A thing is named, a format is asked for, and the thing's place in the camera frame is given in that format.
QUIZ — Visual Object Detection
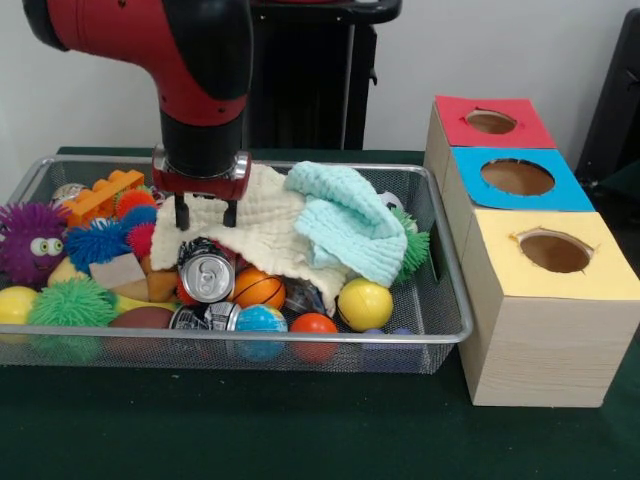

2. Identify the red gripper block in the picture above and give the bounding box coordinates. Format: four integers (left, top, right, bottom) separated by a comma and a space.
151, 168, 251, 232

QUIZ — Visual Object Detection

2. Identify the cream waffle cloth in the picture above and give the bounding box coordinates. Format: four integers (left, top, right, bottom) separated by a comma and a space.
149, 162, 351, 316

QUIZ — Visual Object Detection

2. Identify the mint green waffle cloth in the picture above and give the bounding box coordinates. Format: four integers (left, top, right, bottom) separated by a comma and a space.
283, 160, 409, 287

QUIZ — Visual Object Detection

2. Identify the green spiky rubber ball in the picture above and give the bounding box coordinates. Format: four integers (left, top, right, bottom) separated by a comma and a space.
27, 277, 117, 329
388, 205, 431, 286

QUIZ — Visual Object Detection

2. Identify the clear mesh bin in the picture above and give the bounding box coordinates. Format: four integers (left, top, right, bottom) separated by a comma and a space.
0, 154, 474, 374

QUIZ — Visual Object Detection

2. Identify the wooden box with three holes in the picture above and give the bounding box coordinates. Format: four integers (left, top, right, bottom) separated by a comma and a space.
423, 94, 640, 409

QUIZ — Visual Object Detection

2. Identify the silver soda can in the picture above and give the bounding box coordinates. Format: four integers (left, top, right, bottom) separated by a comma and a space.
177, 238, 236, 304

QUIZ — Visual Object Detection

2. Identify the small orange basketball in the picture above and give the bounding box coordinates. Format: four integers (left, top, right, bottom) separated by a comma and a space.
232, 267, 287, 310

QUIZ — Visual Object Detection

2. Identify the orange toy building block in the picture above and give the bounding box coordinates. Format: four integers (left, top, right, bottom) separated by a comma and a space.
63, 168, 146, 227

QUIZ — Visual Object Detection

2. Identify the blue spiky rubber toy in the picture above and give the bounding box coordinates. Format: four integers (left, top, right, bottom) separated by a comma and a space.
64, 204, 159, 274

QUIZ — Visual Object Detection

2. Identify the blue globe ball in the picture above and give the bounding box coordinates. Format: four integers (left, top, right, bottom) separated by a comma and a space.
234, 303, 290, 362

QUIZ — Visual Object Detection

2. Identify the yellow plastic ball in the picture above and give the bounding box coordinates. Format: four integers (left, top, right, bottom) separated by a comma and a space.
337, 278, 395, 332

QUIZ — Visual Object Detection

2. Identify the purple spiky monster toy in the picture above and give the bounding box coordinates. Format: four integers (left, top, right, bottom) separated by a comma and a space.
0, 201, 71, 290

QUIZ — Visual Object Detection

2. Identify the dark green table cloth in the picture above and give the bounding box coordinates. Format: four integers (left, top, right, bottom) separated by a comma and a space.
0, 145, 640, 480

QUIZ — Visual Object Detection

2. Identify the green cloth side table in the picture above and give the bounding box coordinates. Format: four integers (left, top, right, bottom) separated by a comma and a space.
592, 160, 640, 201

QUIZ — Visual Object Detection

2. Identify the black upright panel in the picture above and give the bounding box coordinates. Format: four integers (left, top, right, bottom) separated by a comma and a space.
574, 7, 640, 174

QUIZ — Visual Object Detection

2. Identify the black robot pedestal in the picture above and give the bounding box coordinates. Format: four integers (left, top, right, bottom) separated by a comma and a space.
247, 0, 404, 150

